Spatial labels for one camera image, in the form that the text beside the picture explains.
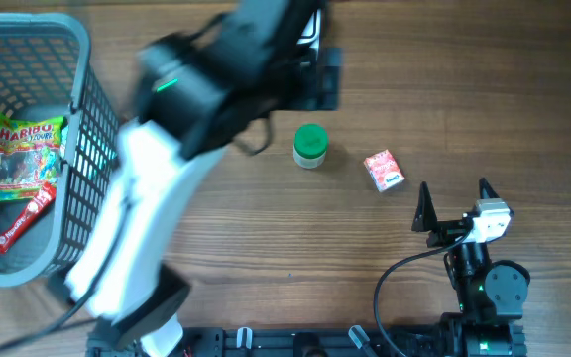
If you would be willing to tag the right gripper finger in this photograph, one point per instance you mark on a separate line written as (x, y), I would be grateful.
(486, 191)
(425, 218)

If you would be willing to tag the green lid plastic jar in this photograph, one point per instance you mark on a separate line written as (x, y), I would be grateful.
(310, 145)

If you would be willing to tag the grey plastic mesh basket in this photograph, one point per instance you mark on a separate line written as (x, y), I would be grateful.
(45, 72)

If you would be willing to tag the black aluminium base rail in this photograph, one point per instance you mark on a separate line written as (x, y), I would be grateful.
(315, 342)

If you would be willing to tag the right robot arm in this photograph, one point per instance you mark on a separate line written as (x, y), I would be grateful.
(491, 294)

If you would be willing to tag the red Nescafe stick sachet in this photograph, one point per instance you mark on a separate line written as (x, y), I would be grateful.
(34, 209)

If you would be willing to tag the Haribo gummy candy bag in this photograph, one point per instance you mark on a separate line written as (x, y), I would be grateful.
(29, 156)

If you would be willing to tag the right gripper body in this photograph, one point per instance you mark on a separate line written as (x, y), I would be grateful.
(446, 233)

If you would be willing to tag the small red white box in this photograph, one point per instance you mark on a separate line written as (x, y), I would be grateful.
(384, 170)

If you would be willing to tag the white barcode scanner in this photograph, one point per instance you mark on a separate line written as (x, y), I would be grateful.
(310, 37)

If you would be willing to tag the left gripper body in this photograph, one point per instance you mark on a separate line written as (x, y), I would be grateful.
(317, 87)

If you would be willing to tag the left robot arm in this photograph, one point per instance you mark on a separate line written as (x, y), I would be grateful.
(192, 101)

